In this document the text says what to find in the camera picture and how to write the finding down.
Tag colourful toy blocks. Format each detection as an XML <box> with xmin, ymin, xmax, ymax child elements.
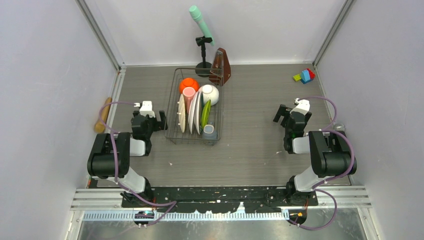
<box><xmin>292</xmin><ymin>68</ymin><xmax>316</xmax><ymax>84</ymax></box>

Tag black microphone stand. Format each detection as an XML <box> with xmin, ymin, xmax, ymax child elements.
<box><xmin>195</xmin><ymin>36</ymin><xmax>212</xmax><ymax>78</ymax></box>

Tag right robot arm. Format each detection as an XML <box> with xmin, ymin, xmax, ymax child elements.
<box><xmin>273</xmin><ymin>103</ymin><xmax>357</xmax><ymax>205</ymax></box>

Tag black handheld microphone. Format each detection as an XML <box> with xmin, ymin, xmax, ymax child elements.
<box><xmin>333</xmin><ymin>123</ymin><xmax>346</xmax><ymax>132</ymax></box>

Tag wooden rolling pin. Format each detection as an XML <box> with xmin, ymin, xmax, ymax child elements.
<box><xmin>93</xmin><ymin>97</ymin><xmax>113</xmax><ymax>134</ymax></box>

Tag mint green microphone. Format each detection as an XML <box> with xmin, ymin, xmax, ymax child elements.
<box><xmin>189</xmin><ymin>5</ymin><xmax>215</xmax><ymax>46</ymax></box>

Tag green rimmed white plate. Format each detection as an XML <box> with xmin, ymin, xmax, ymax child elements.
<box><xmin>193</xmin><ymin>90</ymin><xmax>203</xmax><ymax>135</ymax></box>

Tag pink mug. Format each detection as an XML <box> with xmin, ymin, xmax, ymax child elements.
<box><xmin>182</xmin><ymin>86</ymin><xmax>197</xmax><ymax>113</ymax></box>

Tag orange bowl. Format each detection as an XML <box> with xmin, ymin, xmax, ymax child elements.
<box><xmin>178</xmin><ymin>77</ymin><xmax>200</xmax><ymax>94</ymax></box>

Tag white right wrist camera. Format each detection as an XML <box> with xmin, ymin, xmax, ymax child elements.
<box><xmin>290</xmin><ymin>98</ymin><xmax>311</xmax><ymax>116</ymax></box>

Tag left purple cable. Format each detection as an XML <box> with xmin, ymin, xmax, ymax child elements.
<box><xmin>98</xmin><ymin>101</ymin><xmax>178</xmax><ymax>226</ymax></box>

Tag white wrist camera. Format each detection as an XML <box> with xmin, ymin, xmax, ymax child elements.
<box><xmin>290</xmin><ymin>98</ymin><xmax>311</xmax><ymax>116</ymax></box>
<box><xmin>133</xmin><ymin>100</ymin><xmax>156</xmax><ymax>118</ymax></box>

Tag small grey patterned mug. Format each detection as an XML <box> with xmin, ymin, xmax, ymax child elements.
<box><xmin>202</xmin><ymin>124</ymin><xmax>218</xmax><ymax>140</ymax></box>

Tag woven bamboo plate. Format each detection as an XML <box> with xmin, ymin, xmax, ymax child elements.
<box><xmin>177</xmin><ymin>94</ymin><xmax>186</xmax><ymax>133</ymax></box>

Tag white bowl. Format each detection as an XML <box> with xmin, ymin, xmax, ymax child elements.
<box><xmin>199</xmin><ymin>84</ymin><xmax>220</xmax><ymax>106</ymax></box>

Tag black wire dish rack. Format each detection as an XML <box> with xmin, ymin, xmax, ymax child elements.
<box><xmin>164</xmin><ymin>67</ymin><xmax>224</xmax><ymax>146</ymax></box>

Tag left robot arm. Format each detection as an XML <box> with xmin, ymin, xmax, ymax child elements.
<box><xmin>87</xmin><ymin>110</ymin><xmax>168</xmax><ymax>207</ymax></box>

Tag white printed round plate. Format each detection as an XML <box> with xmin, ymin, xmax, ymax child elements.
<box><xmin>188</xmin><ymin>92</ymin><xmax>199</xmax><ymax>134</ymax></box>

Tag brown metronome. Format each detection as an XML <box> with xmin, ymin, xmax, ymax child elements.
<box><xmin>208</xmin><ymin>47</ymin><xmax>232</xmax><ymax>87</ymax></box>

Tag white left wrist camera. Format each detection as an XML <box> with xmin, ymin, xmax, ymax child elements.
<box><xmin>133</xmin><ymin>100</ymin><xmax>156</xmax><ymax>118</ymax></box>

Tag lime green plate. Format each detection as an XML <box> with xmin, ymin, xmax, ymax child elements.
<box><xmin>200</xmin><ymin>100</ymin><xmax>211</xmax><ymax>129</ymax></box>

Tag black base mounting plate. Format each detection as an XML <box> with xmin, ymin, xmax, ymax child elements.
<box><xmin>120</xmin><ymin>186</ymin><xmax>318</xmax><ymax>223</ymax></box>

